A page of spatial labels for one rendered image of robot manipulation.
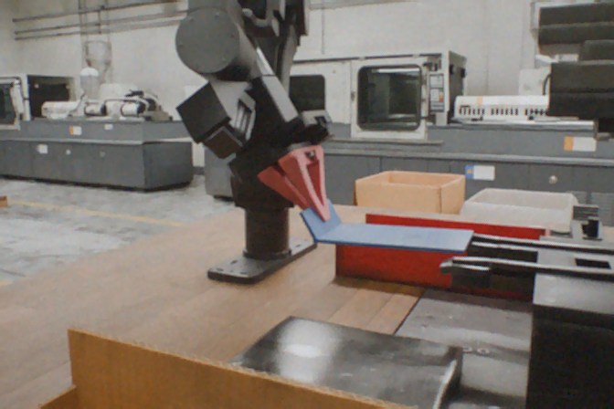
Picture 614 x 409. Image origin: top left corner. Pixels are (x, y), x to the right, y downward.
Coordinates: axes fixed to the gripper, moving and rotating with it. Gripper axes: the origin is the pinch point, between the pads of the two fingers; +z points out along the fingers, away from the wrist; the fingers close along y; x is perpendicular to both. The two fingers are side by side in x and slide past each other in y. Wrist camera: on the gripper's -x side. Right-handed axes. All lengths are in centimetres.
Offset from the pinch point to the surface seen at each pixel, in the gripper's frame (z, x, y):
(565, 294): 12.9, -10.2, 18.1
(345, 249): 5.4, 11.9, -5.1
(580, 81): 0.7, -9.9, 25.4
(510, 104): -3, 474, 1
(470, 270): 9.8, -6.1, 12.1
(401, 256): 9.2, 11.6, 1.0
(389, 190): 6, 216, -62
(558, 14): -4.1, -6.2, 26.7
